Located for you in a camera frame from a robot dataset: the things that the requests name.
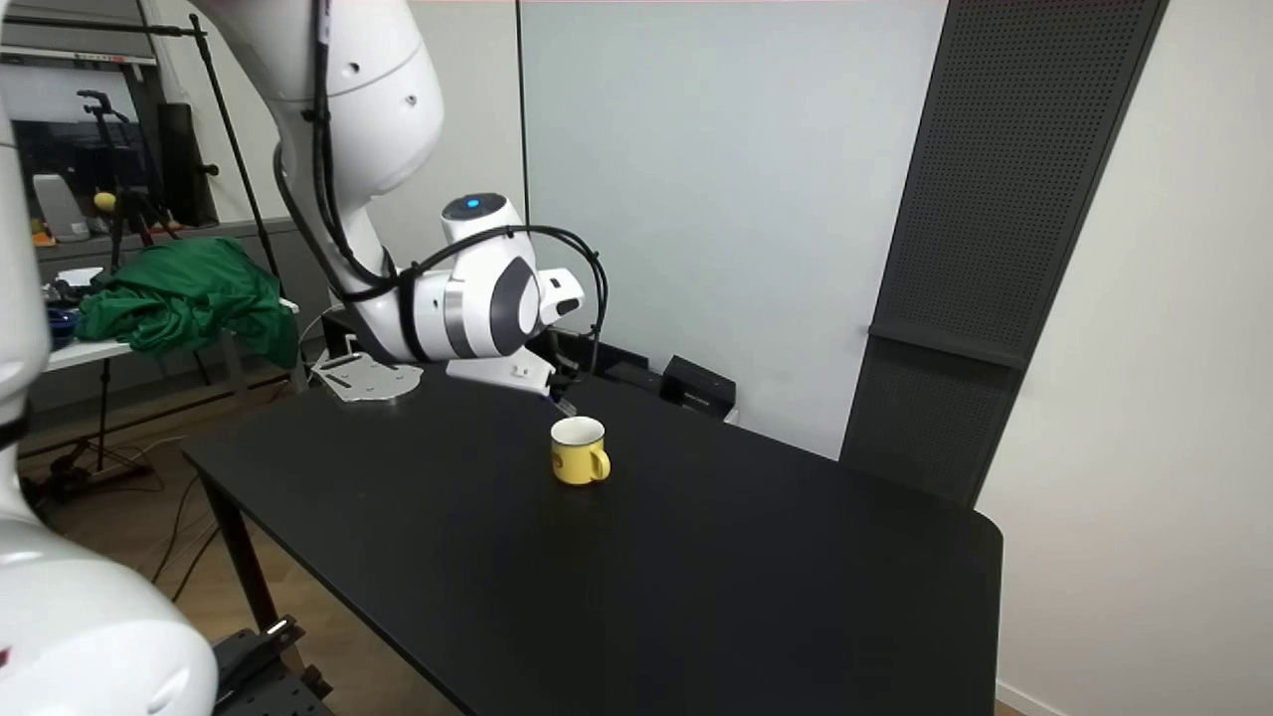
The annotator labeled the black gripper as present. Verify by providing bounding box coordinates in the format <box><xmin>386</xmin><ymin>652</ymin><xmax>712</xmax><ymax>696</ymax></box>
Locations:
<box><xmin>524</xmin><ymin>338</ymin><xmax>585</xmax><ymax>418</ymax></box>

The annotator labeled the yellow mug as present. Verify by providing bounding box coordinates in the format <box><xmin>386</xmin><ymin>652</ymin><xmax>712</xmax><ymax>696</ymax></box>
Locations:
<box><xmin>547</xmin><ymin>412</ymin><xmax>616</xmax><ymax>487</ymax></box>

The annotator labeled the small black box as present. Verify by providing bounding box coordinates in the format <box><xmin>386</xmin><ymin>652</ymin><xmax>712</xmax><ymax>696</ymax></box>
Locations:
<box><xmin>658</xmin><ymin>349</ymin><xmax>739</xmax><ymax>418</ymax></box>

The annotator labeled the crumpled white paper sheet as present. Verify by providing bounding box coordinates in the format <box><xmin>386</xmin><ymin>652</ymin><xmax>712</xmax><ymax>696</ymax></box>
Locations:
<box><xmin>307</xmin><ymin>347</ymin><xmax>431</xmax><ymax>409</ymax></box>

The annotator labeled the black table leg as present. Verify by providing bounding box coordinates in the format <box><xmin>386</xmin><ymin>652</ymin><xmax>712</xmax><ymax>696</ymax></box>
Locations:
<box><xmin>194</xmin><ymin>471</ymin><xmax>289</xmax><ymax>645</ymax></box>

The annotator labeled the green cloth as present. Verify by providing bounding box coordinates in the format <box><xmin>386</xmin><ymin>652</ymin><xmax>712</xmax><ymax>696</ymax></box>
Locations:
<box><xmin>71</xmin><ymin>233</ymin><xmax>303</xmax><ymax>372</ymax></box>

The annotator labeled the black floor clamp base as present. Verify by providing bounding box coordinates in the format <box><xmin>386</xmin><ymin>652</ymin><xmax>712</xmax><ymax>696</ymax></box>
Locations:
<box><xmin>194</xmin><ymin>612</ymin><xmax>337</xmax><ymax>716</ymax></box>

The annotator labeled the black light stand pole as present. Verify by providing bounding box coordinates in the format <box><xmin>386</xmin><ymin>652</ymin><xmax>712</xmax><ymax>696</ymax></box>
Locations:
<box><xmin>132</xmin><ymin>11</ymin><xmax>289</xmax><ymax>285</ymax></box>

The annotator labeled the dark grey acoustic panel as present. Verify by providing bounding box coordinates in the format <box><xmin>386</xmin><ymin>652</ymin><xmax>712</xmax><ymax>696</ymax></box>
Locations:
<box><xmin>840</xmin><ymin>0</ymin><xmax>1175</xmax><ymax>514</ymax></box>

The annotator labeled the white side table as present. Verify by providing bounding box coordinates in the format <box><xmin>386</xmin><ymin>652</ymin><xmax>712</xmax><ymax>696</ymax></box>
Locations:
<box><xmin>36</xmin><ymin>338</ymin><xmax>141</xmax><ymax>470</ymax></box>

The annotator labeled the black tripod with yellow knob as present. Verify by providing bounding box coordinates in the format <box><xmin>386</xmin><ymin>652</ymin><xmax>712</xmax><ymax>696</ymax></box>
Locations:
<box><xmin>71</xmin><ymin>87</ymin><xmax>187</xmax><ymax>275</ymax></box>

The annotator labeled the dark blue cloth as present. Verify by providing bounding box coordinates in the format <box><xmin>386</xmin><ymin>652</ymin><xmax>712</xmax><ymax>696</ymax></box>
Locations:
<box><xmin>43</xmin><ymin>295</ymin><xmax>88</xmax><ymax>349</ymax></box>

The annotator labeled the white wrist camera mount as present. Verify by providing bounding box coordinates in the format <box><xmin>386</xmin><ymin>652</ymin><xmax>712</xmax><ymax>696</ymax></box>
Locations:
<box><xmin>443</xmin><ymin>347</ymin><xmax>561</xmax><ymax>403</ymax></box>

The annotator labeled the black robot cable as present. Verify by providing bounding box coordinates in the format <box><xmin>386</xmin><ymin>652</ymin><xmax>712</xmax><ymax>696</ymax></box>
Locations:
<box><xmin>267</xmin><ymin>0</ymin><xmax>616</xmax><ymax>380</ymax></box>

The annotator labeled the black floor cable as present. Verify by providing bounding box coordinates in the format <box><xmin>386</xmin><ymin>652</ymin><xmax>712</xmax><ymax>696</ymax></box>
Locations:
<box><xmin>125</xmin><ymin>471</ymin><xmax>228</xmax><ymax>627</ymax></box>

